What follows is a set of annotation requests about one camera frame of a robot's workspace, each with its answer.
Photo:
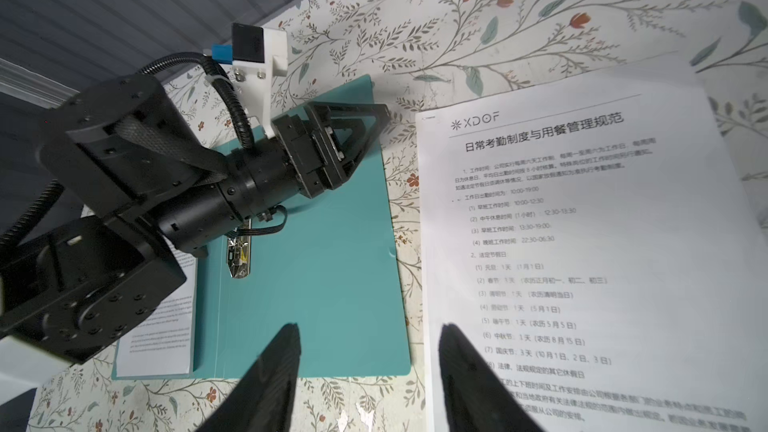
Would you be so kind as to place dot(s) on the teal green file folder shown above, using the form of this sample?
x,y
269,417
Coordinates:
x,y
331,269

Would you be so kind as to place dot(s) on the metal folder clip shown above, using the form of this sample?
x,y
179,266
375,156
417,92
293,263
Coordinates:
x,y
239,252

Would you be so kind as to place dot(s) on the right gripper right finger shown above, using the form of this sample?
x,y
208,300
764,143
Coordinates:
x,y
474,397

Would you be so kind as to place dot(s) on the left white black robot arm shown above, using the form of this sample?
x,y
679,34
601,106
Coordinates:
x,y
96,253

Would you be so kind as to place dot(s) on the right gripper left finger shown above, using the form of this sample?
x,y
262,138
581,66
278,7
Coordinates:
x,y
263,398

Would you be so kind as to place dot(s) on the white paper stack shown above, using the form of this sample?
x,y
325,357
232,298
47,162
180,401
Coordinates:
x,y
593,241

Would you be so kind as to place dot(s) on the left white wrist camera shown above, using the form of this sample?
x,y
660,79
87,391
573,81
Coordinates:
x,y
256,55

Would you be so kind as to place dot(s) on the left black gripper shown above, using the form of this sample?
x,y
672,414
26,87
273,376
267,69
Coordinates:
x,y
310,153

